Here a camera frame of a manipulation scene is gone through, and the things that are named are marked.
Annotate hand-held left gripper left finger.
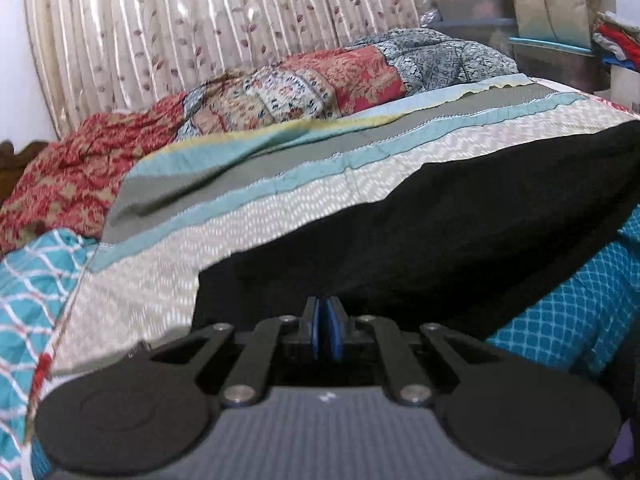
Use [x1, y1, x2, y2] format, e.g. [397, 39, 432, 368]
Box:
[131, 296, 323, 408]

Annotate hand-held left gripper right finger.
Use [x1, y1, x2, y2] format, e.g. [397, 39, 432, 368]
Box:
[322, 296, 506, 408]

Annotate black pants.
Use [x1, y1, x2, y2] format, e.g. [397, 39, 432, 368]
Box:
[192, 121, 640, 342]

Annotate striped zigzag bedspread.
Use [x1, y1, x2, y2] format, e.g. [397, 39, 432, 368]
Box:
[50, 74, 640, 376]

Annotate teal diamond-pattern bed sheet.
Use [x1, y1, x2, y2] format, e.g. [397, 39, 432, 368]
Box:
[485, 210, 640, 386]

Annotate red and blue patchwork quilt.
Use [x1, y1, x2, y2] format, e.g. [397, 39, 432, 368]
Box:
[0, 27, 521, 256]

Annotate teal lattice floral sheet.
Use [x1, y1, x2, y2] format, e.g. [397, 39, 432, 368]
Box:
[0, 227, 101, 480]

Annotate purple garment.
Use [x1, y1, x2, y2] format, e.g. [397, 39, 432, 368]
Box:
[607, 435, 640, 480]

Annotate beige leaf-print curtain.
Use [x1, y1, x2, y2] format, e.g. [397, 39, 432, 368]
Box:
[22, 0, 436, 138]

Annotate dark wooden headboard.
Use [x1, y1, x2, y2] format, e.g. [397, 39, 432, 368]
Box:
[0, 140, 48, 201]

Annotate storage bin with teal lid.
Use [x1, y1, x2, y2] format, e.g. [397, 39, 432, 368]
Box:
[509, 35, 613, 96]

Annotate pink floral cloth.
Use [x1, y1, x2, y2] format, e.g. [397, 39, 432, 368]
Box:
[602, 96, 640, 117]

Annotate pile of folded clothes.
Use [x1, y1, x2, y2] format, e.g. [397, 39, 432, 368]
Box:
[592, 10, 640, 72]

